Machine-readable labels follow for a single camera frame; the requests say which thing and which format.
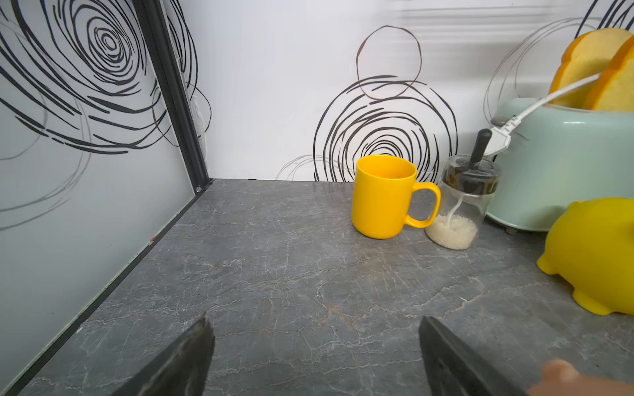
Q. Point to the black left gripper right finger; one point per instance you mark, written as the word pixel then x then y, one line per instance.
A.
pixel 454 368

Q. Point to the yellow toast slice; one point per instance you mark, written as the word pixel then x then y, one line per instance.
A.
pixel 613 91
pixel 587 55

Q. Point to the black corner frame post left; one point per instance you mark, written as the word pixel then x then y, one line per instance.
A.
pixel 154 27

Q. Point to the yellow piggy bank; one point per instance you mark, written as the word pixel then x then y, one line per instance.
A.
pixel 591 247

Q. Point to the mint green toaster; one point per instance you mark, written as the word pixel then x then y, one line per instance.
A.
pixel 559 155

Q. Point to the yellow toast slice front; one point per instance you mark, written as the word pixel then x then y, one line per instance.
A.
pixel 613 91

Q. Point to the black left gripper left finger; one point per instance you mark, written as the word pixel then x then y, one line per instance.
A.
pixel 181 368

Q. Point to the glass sugar jar with spoon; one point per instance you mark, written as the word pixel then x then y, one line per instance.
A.
pixel 468 185

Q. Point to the pink piggy bank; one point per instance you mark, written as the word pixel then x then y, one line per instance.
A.
pixel 559 377

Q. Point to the yellow ceramic mug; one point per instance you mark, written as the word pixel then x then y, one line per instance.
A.
pixel 383 190

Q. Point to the yellow toast slice rear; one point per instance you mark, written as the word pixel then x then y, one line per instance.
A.
pixel 587 55

